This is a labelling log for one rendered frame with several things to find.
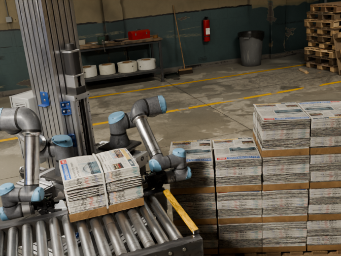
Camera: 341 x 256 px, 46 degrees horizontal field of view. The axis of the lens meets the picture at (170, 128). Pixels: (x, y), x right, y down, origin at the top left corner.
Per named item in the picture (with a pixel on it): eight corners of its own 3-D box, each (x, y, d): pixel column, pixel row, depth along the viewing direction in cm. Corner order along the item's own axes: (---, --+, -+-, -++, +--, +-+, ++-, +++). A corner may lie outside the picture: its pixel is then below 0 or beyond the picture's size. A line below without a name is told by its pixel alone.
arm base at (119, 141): (104, 146, 290) (103, 133, 286) (118, 139, 301) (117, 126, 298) (121, 149, 281) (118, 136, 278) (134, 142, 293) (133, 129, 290)
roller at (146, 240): (133, 202, 220) (128, 197, 218) (160, 251, 178) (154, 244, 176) (127, 209, 220) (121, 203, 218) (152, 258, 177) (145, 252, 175)
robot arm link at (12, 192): (23, 181, 209) (27, 200, 212) (2, 182, 210) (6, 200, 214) (15, 188, 201) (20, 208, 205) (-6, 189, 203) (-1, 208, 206)
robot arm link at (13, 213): (-2, 210, 204) (1, 225, 207) (21, 205, 207) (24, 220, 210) (-2, 203, 211) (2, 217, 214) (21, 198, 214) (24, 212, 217)
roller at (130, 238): (122, 204, 218) (115, 199, 216) (146, 254, 176) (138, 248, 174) (115, 212, 218) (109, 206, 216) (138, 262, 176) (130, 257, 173)
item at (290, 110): (252, 105, 275) (252, 103, 275) (296, 102, 273) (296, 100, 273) (262, 122, 241) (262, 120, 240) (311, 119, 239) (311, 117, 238)
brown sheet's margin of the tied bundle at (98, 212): (93, 191, 228) (92, 184, 227) (102, 215, 202) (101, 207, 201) (64, 197, 223) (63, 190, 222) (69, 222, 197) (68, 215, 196)
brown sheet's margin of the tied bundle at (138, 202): (131, 183, 235) (130, 176, 233) (144, 204, 209) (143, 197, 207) (103, 189, 230) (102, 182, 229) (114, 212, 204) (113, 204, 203)
